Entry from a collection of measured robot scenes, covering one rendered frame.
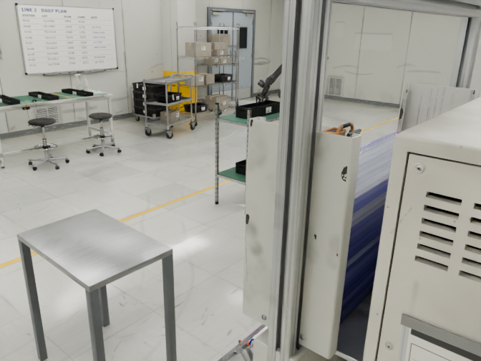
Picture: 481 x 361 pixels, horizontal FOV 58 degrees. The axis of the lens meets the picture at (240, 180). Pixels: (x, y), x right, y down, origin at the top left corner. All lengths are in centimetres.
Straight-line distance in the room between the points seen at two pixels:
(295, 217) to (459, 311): 21
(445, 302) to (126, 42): 881
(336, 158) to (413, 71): 1084
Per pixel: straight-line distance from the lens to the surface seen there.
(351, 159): 53
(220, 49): 888
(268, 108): 462
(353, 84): 1195
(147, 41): 947
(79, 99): 681
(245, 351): 96
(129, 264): 206
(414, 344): 61
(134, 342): 289
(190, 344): 283
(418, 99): 113
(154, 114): 848
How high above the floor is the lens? 183
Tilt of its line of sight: 20 degrees down
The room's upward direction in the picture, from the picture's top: 1 degrees clockwise
